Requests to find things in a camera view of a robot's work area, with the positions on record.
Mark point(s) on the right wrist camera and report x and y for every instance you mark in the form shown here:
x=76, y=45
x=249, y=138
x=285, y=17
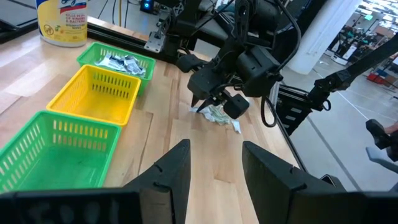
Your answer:
x=258, y=71

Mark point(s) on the black electronics box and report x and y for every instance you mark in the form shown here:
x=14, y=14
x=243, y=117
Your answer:
x=146, y=4

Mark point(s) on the small black silver camera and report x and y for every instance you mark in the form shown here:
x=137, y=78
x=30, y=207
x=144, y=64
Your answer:
x=332, y=182

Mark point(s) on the white blue alcohol wipe packet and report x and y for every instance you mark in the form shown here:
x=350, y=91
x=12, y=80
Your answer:
x=136, y=67
x=122, y=62
x=105, y=60

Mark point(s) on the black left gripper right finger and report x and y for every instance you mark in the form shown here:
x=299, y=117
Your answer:
x=295, y=205

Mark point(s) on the yellow plastic slotted basket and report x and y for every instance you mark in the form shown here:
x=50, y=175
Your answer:
x=90, y=102

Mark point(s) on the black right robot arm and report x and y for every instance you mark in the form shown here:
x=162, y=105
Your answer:
x=242, y=25

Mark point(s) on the green plastic slotted basket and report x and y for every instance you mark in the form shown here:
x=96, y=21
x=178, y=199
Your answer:
x=56, y=168
x=90, y=51

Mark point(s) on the person's hand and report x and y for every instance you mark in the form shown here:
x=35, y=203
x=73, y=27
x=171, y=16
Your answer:
x=392, y=128

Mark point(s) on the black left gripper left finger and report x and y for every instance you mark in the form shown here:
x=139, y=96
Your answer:
x=155, y=202

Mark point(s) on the Lysol wipes canister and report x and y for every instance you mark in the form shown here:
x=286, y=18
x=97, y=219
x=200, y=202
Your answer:
x=62, y=28

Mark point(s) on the blue-grey chair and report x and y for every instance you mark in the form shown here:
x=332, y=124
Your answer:
x=379, y=158

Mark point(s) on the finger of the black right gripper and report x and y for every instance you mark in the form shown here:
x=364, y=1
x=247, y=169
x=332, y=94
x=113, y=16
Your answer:
x=211, y=103
x=195, y=100

